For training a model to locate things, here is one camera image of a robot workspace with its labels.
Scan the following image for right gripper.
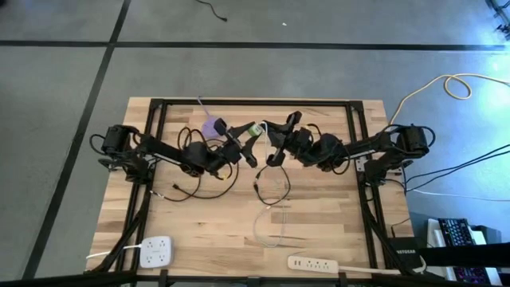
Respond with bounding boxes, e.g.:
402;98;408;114
262;111;318;167

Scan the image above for black floor cable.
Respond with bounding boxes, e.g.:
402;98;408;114
404;143;510;183
405;150;510;195

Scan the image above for black stand legs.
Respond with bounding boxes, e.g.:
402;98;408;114
484;0;510;41

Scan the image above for purple round power hub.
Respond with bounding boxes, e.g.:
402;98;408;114
201;115;228;140

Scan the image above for white floor cable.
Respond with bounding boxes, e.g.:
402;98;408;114
410;188;510;202

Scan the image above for white square power strip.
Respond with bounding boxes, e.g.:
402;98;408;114
139;235;173;269

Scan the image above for white braided USB cable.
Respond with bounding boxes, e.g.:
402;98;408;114
253;120;290;249

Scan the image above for short black USB cable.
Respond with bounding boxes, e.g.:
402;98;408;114
253;163;292;207

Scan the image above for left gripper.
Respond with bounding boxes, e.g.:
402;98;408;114
214;117;259;168

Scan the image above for backlit keyboard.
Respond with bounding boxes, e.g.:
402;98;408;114
452;265;492;286

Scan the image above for beige power strip cord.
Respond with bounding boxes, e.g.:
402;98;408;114
337;257;427;276

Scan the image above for black keyboard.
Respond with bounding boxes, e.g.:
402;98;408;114
437;217;476;248

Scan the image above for purple hub cord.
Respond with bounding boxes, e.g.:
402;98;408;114
197;95;212;120

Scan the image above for white power strip cord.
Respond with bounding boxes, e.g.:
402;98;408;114
85;243;143;260

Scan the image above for long black USB cable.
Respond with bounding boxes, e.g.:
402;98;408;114
171;126;240;200

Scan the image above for black table frame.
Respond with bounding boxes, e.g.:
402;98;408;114
85;97;423;287

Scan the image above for black network switch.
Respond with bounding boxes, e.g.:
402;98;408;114
388;237;424;267

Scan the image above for yellow cable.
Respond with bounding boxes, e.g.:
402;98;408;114
389;73;510;125

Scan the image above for black cable with plug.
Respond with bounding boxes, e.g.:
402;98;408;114
194;0;229;23

